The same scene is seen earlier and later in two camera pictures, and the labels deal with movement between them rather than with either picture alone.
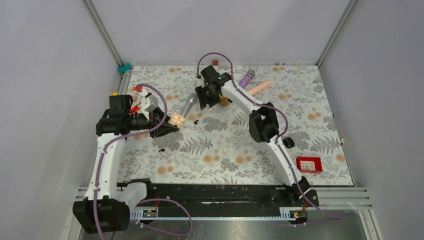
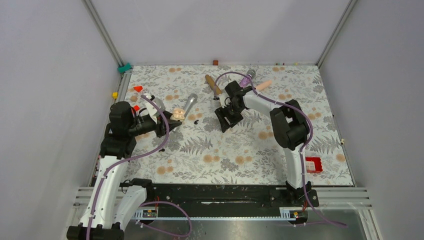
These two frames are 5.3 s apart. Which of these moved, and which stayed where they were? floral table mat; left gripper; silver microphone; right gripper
Moved: right gripper
Stayed: left gripper; silver microphone; floral table mat
